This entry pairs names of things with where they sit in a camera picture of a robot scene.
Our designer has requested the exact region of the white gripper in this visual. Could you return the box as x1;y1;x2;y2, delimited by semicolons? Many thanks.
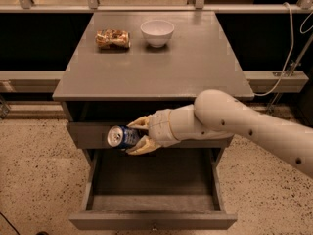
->
126;109;179;155

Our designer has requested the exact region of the blue pepsi can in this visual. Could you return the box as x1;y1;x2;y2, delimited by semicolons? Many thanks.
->
107;125;141;149

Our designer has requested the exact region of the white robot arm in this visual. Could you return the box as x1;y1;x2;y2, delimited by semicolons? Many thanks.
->
127;90;313;177

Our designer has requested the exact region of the open grey lower drawer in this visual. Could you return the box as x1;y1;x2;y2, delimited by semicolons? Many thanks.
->
69;148;237;230

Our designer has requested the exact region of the grey drawer cabinet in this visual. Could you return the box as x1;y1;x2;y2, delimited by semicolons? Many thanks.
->
52;11;254;168

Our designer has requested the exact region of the white ceramic bowl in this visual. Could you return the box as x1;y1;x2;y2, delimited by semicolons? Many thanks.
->
140;20;175;48

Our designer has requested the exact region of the white cable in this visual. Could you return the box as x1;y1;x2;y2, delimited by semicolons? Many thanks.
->
253;1;313;98

